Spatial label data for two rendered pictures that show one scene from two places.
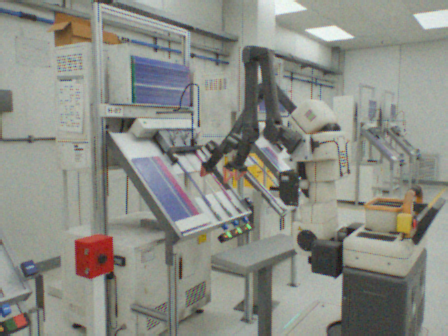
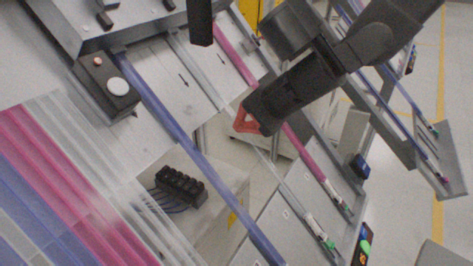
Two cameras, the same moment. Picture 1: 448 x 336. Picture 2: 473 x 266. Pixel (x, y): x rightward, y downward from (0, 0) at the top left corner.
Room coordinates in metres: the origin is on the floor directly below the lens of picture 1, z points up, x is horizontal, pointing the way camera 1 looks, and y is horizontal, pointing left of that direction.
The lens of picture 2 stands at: (2.08, 0.16, 1.24)
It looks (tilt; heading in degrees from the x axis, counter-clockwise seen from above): 36 degrees down; 358
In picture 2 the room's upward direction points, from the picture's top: straight up
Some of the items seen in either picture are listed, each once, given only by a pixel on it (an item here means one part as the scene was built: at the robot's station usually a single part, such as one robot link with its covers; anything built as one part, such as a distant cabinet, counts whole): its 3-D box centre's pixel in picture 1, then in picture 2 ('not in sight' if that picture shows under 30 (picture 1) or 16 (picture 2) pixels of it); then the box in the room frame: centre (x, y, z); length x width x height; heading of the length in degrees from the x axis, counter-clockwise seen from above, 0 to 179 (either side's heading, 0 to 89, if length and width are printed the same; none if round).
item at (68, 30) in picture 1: (108, 36); not in sight; (2.64, 0.73, 1.82); 0.68 x 0.30 x 0.20; 146
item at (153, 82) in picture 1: (156, 83); not in sight; (2.56, 0.42, 1.52); 0.51 x 0.13 x 0.27; 146
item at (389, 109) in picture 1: (381, 141); not in sight; (7.95, -3.02, 0.95); 1.36 x 0.82 x 1.90; 56
